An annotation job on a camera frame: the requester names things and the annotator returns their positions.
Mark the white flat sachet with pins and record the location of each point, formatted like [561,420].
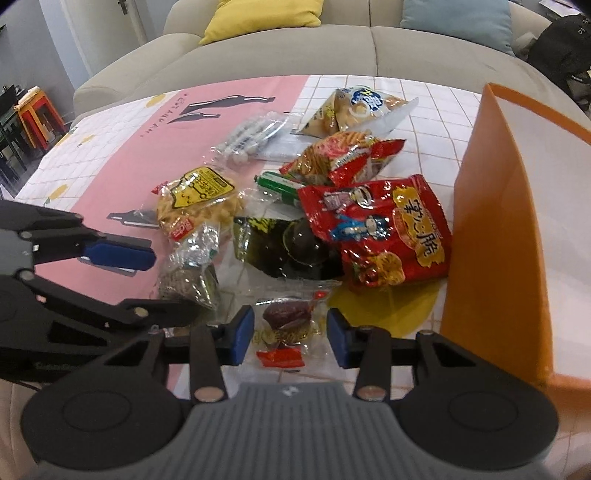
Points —
[284,147]

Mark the red orange snack bag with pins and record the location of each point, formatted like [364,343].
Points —
[343,159]

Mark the clear bag white candies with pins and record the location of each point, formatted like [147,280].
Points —
[250,137]

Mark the yellow cushion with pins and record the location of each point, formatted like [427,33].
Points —
[240,17]

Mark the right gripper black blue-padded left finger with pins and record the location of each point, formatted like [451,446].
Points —
[205,349]

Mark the dark green egg packet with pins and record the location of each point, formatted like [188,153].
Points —
[285,249]

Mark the orange red stool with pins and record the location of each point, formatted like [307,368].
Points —
[40,119]

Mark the clear packet brown nut snack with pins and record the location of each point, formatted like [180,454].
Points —
[188,272]

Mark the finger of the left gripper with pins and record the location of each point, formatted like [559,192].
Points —
[119,254]
[144,313]

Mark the orange cardboard box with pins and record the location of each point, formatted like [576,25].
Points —
[518,292]

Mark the black backpack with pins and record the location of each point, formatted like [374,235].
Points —
[562,54]

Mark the large red chips bag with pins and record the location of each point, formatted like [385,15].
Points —
[389,232]

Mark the beige sofa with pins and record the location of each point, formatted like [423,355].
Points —
[357,38]

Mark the clear packet with red date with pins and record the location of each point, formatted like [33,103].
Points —
[290,327]

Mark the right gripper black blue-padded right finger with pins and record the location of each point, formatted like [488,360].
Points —
[374,351]

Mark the green white stick packet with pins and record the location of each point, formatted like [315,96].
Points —
[287,189]

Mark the light blue cushion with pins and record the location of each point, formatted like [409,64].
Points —
[484,22]

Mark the beige blue snack bag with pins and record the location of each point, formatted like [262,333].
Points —
[358,109]

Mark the yellow waffle cracker packet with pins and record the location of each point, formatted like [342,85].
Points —
[203,196]

